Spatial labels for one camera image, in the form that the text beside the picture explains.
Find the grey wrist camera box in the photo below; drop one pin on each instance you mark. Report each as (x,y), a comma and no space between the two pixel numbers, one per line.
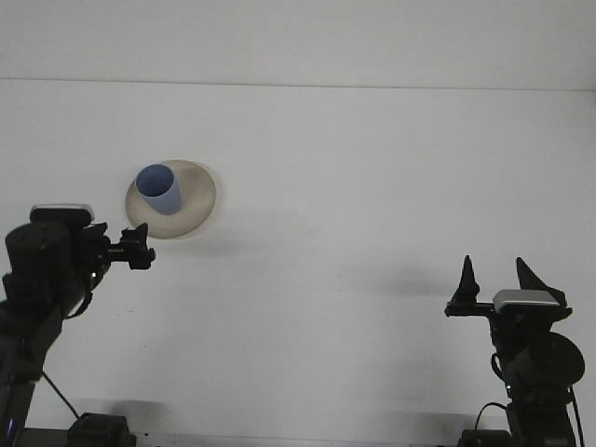
(526,300)
(60,215)

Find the pale blue cup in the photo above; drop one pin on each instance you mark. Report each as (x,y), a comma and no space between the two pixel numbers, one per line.
(163,200)

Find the pale round plate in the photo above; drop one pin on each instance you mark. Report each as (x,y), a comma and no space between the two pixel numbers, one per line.
(195,205)

